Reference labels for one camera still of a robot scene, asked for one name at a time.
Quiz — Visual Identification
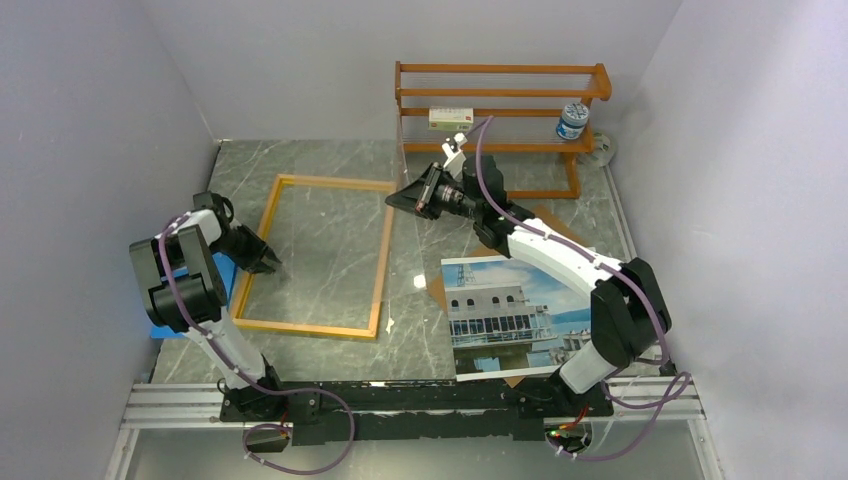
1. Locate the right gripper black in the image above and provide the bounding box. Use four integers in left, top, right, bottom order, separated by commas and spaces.
385, 163, 481, 222

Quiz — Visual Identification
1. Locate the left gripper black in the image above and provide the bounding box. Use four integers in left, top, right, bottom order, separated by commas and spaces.
209, 224, 278, 275

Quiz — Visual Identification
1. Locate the yellow wooden picture frame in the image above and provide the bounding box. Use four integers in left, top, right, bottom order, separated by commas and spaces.
231, 174, 395, 341

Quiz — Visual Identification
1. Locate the building and sky photo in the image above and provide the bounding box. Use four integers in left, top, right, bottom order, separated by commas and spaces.
436, 256, 591, 381

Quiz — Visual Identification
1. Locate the clear glass pane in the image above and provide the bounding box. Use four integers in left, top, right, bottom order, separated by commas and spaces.
210, 140, 404, 340

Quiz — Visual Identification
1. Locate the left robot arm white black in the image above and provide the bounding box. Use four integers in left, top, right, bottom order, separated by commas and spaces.
129, 191, 287, 420

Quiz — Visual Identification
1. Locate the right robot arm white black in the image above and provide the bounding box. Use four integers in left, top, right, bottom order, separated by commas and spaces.
385, 155, 672, 415

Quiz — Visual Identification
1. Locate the blue plastic board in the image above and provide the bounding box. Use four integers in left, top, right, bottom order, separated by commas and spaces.
150, 253, 237, 340

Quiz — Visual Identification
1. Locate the white red medicine box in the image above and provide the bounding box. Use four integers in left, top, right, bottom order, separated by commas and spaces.
428, 107, 475, 132

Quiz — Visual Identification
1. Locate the orange wooden shelf rack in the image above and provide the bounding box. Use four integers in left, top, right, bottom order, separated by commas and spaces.
394, 61, 613, 199

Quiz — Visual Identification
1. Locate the white blue jar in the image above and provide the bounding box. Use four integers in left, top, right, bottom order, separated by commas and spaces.
555, 102, 590, 141

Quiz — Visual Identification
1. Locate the clear tape roll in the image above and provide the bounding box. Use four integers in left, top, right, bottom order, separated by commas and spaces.
585, 131, 618, 168

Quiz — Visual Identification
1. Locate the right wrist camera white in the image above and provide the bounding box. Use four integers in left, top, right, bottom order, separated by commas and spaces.
441, 132, 467, 180

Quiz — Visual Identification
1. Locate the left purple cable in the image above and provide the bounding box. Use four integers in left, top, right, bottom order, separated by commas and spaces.
156, 210, 356, 477

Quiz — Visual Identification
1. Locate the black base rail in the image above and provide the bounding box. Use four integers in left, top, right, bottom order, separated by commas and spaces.
219, 378, 614, 446

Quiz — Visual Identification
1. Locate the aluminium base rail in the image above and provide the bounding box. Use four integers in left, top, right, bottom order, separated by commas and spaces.
104, 377, 725, 479

